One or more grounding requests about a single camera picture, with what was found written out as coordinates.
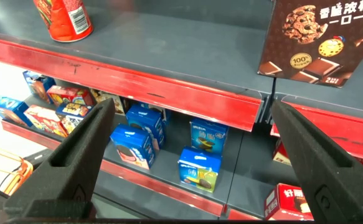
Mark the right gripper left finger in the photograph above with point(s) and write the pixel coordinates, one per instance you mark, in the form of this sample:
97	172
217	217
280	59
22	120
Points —
75	168

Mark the beige snack box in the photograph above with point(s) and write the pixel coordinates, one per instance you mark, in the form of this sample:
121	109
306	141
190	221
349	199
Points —
111	99

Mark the orange shopping cart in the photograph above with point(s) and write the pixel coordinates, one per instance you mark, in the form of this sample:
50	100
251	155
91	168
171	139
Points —
3	168

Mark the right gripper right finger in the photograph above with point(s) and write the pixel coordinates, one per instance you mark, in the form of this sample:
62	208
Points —
318	161

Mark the blue and green cookie box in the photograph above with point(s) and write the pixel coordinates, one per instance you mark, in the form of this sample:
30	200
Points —
199	169

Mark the grey shop shelf red strips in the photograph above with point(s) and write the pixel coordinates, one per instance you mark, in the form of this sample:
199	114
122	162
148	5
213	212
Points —
181	62

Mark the blue and yellow snack box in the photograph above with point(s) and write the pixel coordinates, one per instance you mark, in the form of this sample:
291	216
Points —
71	114

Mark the red snack can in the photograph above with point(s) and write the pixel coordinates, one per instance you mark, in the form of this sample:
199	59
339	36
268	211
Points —
64	18

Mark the brown cookie box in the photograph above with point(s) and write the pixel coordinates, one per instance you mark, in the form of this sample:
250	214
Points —
319	40

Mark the red and white snack box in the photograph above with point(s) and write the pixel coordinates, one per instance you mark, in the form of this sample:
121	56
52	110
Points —
280	154

